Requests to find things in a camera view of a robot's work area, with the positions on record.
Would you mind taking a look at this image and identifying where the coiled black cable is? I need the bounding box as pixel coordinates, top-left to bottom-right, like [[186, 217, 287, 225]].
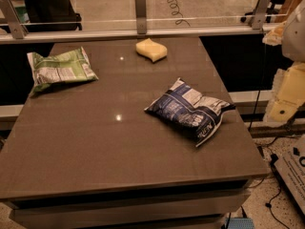
[[159, 0, 192, 28]]

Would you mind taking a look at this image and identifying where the right metal rail bracket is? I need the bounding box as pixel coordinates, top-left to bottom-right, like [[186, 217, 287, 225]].
[[249, 0, 271, 30]]

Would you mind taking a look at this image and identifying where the black floor cable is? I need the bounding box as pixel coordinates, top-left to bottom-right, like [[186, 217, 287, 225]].
[[256, 143, 292, 229]]

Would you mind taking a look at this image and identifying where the green jalapeno chip bag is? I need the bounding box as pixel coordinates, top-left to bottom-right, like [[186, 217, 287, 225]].
[[27, 47, 98, 95]]

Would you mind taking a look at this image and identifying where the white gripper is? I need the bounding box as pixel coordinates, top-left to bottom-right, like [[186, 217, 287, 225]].
[[262, 22, 305, 123]]

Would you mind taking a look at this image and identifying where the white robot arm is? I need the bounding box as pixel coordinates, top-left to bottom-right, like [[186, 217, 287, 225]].
[[263, 0, 305, 127]]

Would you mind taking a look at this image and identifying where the middle metal rail bracket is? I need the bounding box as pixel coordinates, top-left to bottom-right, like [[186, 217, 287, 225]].
[[134, 0, 147, 34]]

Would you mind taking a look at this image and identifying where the black office chair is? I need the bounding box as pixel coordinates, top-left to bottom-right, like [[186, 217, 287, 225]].
[[24, 0, 82, 32]]

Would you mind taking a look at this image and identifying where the yellow sponge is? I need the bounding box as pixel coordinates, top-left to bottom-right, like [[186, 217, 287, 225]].
[[135, 38, 168, 62]]

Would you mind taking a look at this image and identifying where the blue box under table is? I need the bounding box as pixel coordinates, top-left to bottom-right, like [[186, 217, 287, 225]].
[[227, 218, 254, 229]]

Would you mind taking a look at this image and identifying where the blue chip bag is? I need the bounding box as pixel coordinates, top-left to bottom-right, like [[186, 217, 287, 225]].
[[144, 78, 235, 147]]

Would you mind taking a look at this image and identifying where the left metal rail bracket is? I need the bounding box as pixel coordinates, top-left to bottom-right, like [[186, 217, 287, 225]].
[[0, 0, 28, 39]]

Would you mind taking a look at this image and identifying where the metal rail bracket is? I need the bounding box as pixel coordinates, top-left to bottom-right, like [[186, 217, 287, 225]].
[[134, 0, 147, 34], [249, 0, 271, 30], [0, 0, 28, 39]]

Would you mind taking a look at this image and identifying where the white printed board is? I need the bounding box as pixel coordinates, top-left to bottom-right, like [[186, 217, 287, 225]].
[[274, 135, 305, 215]]

